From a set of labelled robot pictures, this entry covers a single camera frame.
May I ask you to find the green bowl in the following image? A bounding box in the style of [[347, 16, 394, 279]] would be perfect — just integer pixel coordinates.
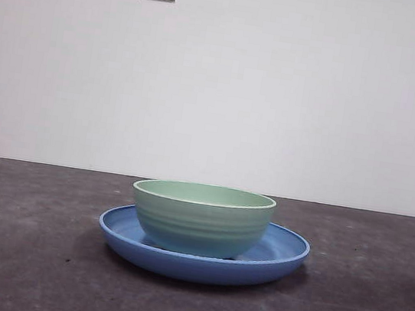
[[124, 174, 279, 267]]

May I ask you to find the blue plate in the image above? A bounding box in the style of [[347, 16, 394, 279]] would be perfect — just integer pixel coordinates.
[[91, 198, 315, 298]]

